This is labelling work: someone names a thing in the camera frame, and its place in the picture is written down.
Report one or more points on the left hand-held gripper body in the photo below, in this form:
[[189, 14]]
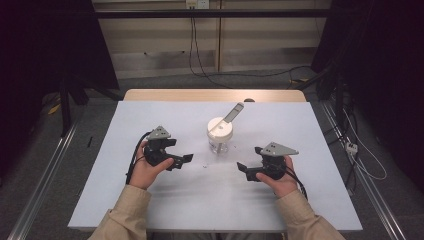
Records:
[[156, 151]]

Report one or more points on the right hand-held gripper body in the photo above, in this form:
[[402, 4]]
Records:
[[276, 150]]

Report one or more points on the clear chopper jar white lid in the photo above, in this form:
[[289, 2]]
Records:
[[220, 131]]

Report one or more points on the person's left hand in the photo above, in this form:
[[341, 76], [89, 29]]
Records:
[[145, 173]]

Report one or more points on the person's right hand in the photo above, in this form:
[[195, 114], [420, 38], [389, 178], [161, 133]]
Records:
[[283, 185]]

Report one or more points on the white board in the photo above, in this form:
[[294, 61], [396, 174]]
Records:
[[186, 200]]

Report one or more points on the wooden table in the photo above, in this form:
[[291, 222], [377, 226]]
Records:
[[200, 95]]

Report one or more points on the small black floor strip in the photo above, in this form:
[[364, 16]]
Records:
[[89, 141]]

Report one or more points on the white power strip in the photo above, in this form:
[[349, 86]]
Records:
[[351, 148]]

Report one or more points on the black metal stand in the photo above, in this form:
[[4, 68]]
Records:
[[65, 106]]

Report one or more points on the yellow tape piece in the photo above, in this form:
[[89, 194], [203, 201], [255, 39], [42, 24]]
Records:
[[54, 109]]

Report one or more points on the black horizontal bar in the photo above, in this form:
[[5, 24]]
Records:
[[216, 13]]

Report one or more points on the metal floor rail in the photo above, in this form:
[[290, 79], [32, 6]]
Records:
[[43, 183], [370, 186]]

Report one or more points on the wooden wall post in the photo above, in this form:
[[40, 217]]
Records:
[[218, 40]]

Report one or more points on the white wall socket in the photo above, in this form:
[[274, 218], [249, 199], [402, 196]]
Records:
[[197, 3]]

